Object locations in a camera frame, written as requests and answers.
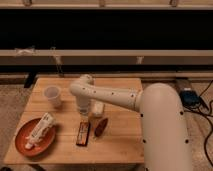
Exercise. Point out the translucent white pusher tool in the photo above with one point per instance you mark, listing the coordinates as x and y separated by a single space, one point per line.
83 105

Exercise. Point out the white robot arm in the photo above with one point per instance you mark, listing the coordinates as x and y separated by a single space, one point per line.
164 129

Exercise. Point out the white soap bar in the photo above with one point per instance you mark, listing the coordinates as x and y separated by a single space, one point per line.
98 109

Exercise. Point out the brown oval wooden piece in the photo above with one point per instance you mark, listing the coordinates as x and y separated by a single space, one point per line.
101 127

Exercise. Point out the translucent white plastic cup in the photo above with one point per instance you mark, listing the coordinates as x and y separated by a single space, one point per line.
53 96

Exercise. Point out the white toothpaste tube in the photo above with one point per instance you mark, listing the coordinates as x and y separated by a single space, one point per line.
39 131

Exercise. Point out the red-brown round plate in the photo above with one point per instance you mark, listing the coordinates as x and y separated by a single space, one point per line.
43 145

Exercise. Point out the blue power adapter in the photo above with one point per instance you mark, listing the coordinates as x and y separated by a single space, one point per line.
189 97

